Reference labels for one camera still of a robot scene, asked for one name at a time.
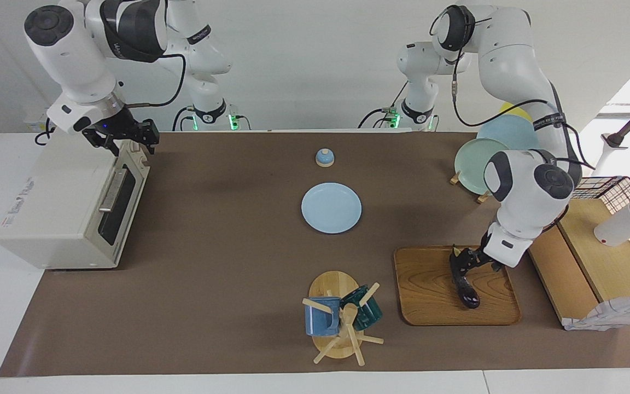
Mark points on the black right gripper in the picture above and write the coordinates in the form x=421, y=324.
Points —
x=112, y=127

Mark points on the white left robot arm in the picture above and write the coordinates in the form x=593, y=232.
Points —
x=512, y=65

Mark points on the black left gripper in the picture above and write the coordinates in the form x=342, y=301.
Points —
x=482, y=260

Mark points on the blue mug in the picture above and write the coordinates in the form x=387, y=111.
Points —
x=320, y=320

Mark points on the wooden mug tree stand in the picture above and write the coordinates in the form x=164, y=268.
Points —
x=331, y=284

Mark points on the white cylindrical bottle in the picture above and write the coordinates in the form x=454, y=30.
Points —
x=621, y=224

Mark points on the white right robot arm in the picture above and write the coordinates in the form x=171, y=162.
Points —
x=74, y=54

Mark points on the wooden plate rack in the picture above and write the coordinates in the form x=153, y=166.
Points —
x=454, y=178

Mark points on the dark green mug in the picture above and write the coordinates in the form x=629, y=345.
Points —
x=369, y=314

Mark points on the light blue plate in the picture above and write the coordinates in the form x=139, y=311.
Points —
x=506, y=134
x=331, y=208

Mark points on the small blue white bowl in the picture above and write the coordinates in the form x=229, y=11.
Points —
x=325, y=158

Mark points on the oven door with glass window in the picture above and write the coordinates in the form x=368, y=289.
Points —
x=123, y=219

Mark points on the cream toaster oven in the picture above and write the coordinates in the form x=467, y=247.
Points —
x=58, y=186

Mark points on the yellow plate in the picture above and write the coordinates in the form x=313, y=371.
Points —
x=517, y=112

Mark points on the pale green plate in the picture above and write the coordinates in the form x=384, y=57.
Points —
x=471, y=161

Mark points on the white wall socket box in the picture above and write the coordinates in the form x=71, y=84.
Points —
x=33, y=123

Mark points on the wooden shelf unit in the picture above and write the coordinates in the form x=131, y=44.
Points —
x=610, y=262

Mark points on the rectangular wooden tray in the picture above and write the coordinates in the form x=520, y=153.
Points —
x=424, y=295

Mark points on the brown table mat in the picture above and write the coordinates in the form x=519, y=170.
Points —
x=211, y=301

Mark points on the dark purple eggplant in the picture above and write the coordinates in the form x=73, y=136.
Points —
x=468, y=295

